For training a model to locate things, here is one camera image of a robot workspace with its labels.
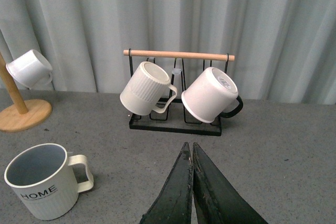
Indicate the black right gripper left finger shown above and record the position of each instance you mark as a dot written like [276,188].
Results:
[174,202]

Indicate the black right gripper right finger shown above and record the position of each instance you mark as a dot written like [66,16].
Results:
[216,200]

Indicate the cream HOME mug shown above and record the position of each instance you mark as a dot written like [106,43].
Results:
[47,180]

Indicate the cream ribbed mug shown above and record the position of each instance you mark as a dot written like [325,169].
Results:
[145,88]

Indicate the wooden mug tree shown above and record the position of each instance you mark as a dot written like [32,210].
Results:
[22,114]

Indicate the white mug on tree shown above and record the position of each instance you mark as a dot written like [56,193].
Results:
[30,69]

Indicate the black wire mug rack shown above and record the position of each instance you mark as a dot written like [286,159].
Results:
[176,118]

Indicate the white mug black handle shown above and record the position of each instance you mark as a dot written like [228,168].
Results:
[211,95]

